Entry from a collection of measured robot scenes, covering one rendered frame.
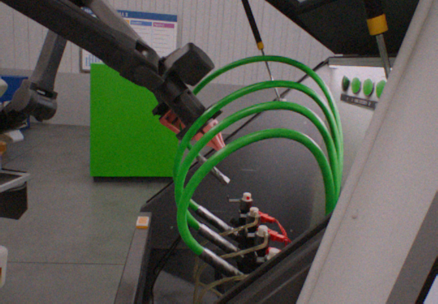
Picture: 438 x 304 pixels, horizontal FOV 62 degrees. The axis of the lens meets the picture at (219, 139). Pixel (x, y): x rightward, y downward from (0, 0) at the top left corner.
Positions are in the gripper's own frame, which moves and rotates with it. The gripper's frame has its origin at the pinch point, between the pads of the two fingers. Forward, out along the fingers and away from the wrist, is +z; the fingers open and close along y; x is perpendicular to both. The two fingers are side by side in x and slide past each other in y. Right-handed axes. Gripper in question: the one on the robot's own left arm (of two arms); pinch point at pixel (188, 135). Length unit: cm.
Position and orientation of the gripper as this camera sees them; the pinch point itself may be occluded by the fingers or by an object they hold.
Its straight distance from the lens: 87.3
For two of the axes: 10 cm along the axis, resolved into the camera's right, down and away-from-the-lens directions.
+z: 4.6, 7.9, -4.0
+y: 5.5, 1.0, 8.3
